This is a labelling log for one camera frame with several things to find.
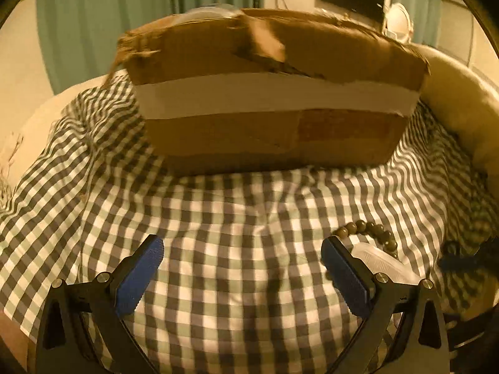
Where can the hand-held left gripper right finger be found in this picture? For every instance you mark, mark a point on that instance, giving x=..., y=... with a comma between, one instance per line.
x=347, y=280

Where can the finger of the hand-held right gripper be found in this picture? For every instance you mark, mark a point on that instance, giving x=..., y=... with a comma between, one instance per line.
x=456, y=263

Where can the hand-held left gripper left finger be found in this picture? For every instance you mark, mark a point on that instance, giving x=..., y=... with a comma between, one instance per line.
x=140, y=276

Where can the brown cardboard box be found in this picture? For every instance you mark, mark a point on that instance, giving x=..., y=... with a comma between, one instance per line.
x=273, y=140

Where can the white packet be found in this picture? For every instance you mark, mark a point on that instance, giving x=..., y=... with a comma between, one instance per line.
x=210, y=11

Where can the checkered cloth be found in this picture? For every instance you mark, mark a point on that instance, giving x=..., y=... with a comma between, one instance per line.
x=234, y=222

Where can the beige pillow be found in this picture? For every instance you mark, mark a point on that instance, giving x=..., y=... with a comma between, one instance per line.
x=460, y=105

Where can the white oval mirror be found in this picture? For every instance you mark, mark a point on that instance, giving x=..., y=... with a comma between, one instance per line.
x=397, y=19

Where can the wide green curtain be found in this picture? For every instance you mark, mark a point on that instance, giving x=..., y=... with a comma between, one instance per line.
x=97, y=15

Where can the narrow green curtain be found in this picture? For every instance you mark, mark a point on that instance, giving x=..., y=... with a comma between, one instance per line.
x=421, y=0

